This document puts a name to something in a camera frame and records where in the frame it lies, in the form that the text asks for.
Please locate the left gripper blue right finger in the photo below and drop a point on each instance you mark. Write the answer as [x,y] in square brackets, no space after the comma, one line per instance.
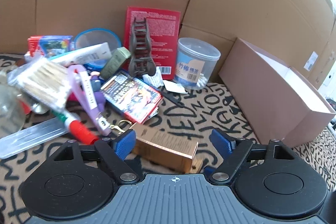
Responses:
[234,152]

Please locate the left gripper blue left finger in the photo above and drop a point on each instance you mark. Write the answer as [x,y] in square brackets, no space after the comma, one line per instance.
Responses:
[111,156]

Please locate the gold rectangular box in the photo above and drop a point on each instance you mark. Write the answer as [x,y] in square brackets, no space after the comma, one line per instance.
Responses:
[173,152]

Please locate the red capped marker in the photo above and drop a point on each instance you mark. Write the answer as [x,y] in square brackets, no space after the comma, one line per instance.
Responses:
[76,128]

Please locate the colourful card pack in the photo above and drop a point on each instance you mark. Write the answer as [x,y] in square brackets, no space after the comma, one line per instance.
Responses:
[131,97]

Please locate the pink white storage box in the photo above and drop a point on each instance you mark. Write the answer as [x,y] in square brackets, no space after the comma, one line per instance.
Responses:
[278,102]

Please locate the black plastic stick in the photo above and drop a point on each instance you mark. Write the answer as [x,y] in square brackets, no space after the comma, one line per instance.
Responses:
[172,99]

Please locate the green small box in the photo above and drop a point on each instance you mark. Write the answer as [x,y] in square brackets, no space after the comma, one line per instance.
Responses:
[119,57]

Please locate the clear plastic ruler case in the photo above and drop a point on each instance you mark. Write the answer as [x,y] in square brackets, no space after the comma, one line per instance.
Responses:
[31,137]

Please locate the clear cotton swab jar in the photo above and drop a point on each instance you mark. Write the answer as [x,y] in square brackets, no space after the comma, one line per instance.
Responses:
[195,63]

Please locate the white tube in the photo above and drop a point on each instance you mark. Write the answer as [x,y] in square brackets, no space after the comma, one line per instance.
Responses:
[83,55]

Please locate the cotton swabs packet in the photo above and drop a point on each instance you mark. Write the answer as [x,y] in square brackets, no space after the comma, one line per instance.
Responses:
[43,80]

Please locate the white shipping label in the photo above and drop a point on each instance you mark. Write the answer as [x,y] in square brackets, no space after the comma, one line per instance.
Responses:
[311,61]

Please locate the blue rimmed round lid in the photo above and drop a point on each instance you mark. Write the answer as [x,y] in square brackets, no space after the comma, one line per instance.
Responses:
[96,36]

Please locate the blue red card box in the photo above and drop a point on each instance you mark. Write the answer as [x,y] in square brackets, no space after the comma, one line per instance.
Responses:
[49,45]

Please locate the red booklet box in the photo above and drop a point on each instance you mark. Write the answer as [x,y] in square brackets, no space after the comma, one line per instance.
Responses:
[163,29]

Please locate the purple strap keychain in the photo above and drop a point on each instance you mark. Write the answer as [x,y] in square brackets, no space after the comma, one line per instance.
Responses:
[82,89]

